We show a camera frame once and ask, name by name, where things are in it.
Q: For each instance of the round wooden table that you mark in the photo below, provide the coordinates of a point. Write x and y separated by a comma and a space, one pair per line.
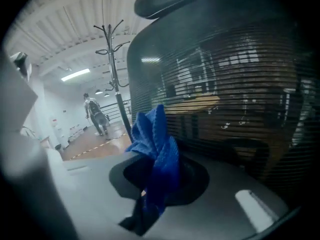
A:
195, 102

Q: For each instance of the black coat rack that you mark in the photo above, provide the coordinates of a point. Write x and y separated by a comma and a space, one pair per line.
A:
113, 71

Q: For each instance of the black metal railing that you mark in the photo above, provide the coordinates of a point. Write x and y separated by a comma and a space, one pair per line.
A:
112, 109

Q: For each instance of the black mesh chair headrest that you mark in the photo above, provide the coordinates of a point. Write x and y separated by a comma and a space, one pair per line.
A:
175, 1

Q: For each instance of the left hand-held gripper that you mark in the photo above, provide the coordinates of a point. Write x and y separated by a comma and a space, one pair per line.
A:
17, 101

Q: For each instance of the blue cloth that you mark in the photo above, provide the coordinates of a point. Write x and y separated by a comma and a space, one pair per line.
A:
160, 146

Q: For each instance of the black mesh office chair back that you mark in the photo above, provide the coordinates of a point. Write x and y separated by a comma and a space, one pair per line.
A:
225, 71

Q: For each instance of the black pendant lamp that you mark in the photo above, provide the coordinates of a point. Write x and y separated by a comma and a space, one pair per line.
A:
106, 95
98, 92

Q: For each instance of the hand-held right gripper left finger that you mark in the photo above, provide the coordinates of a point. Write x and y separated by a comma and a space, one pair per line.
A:
136, 176

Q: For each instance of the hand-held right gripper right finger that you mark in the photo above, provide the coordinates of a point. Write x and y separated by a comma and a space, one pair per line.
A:
190, 181

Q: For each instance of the ceiling light panel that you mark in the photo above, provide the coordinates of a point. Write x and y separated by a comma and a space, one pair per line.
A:
75, 74

